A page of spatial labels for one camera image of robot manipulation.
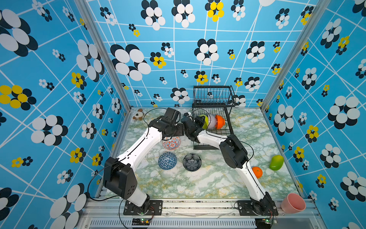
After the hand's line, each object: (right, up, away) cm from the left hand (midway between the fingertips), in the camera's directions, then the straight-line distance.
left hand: (182, 129), depth 83 cm
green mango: (+58, -20, +3) cm, 62 cm away
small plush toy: (-36, +10, +28) cm, 47 cm away
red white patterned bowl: (-7, -11, +13) cm, 18 cm away
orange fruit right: (+44, -24, -2) cm, 50 cm away
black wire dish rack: (+27, +23, +40) cm, 53 cm away
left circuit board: (-21, -47, -11) cm, 52 cm away
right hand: (+17, +8, +14) cm, 23 cm away
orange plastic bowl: (+27, +4, +19) cm, 33 cm away
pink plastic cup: (+55, -35, -15) cm, 67 cm away
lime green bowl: (+16, +5, +10) cm, 20 cm away
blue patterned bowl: (-10, -20, +6) cm, 23 cm away
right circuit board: (+42, -46, -13) cm, 63 cm away
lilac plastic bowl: (+21, +3, +15) cm, 26 cm away
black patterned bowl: (+6, -21, +5) cm, 23 cm away
